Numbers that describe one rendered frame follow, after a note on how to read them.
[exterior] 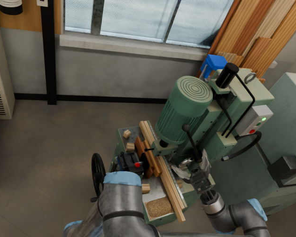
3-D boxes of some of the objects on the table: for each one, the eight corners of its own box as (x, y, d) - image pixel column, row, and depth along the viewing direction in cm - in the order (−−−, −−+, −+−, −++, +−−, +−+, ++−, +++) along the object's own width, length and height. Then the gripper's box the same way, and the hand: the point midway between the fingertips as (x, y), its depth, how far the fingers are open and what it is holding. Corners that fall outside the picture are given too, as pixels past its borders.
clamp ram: (129, 162, 136) (132, 154, 130) (140, 160, 140) (144, 152, 133) (134, 176, 132) (137, 168, 125) (145, 173, 135) (150, 166, 128)
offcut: (125, 152, 141) (127, 148, 138) (126, 145, 144) (127, 142, 141) (133, 152, 142) (134, 149, 139) (133, 146, 145) (134, 143, 142)
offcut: (147, 186, 130) (149, 183, 127) (148, 193, 128) (150, 190, 125) (139, 186, 129) (141, 184, 126) (140, 193, 127) (142, 190, 124)
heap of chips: (144, 202, 124) (146, 200, 121) (167, 196, 130) (169, 193, 127) (150, 219, 119) (152, 217, 116) (173, 212, 125) (175, 209, 122)
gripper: (234, 193, 92) (212, 150, 89) (190, 214, 94) (167, 173, 91) (227, 183, 100) (207, 144, 98) (187, 203, 102) (166, 165, 100)
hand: (186, 155), depth 97 cm, fingers open, 14 cm apart
